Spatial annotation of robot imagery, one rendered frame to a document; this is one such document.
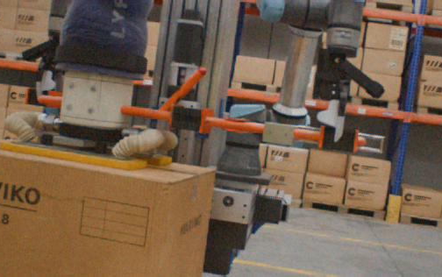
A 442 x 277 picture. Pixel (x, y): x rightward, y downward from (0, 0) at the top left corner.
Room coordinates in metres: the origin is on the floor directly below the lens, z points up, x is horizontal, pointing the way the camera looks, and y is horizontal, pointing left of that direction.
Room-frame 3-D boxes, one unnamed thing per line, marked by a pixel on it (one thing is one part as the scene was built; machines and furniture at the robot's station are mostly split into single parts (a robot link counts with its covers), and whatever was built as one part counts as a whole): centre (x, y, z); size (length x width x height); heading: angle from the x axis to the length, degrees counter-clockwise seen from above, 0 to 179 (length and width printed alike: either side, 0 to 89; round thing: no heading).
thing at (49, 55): (1.74, 0.53, 1.34); 0.09 x 0.08 x 0.12; 77
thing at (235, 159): (1.93, -0.06, 1.09); 0.15 x 0.15 x 0.10
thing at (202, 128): (1.37, 0.08, 1.20); 0.10 x 0.08 x 0.06; 167
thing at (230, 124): (1.50, 0.11, 1.20); 0.93 x 0.30 x 0.04; 77
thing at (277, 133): (1.33, -0.13, 1.20); 0.07 x 0.07 x 0.04; 77
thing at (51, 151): (1.34, 0.35, 1.10); 0.34 x 0.10 x 0.05; 77
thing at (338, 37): (1.31, -0.24, 1.43); 0.08 x 0.08 x 0.05
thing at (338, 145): (1.29, -0.26, 1.20); 0.08 x 0.07 x 0.05; 77
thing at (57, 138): (1.43, 0.33, 1.14); 0.34 x 0.25 x 0.06; 77
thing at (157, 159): (1.52, 0.30, 1.10); 0.34 x 0.10 x 0.05; 77
